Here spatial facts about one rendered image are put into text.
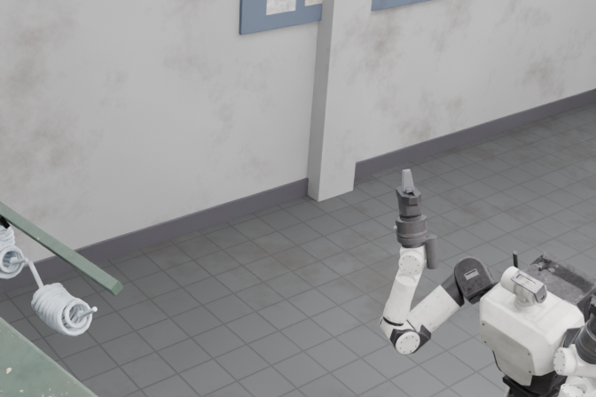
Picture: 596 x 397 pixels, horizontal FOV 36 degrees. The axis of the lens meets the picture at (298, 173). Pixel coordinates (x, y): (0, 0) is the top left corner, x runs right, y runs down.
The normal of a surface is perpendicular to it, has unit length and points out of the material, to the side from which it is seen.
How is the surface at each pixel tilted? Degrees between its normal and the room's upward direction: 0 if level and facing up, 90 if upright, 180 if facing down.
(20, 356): 30
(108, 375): 0
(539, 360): 99
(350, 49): 90
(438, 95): 90
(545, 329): 19
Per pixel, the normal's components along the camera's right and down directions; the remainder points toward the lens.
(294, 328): 0.06, -0.89
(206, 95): 0.62, 0.39
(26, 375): -0.29, -0.62
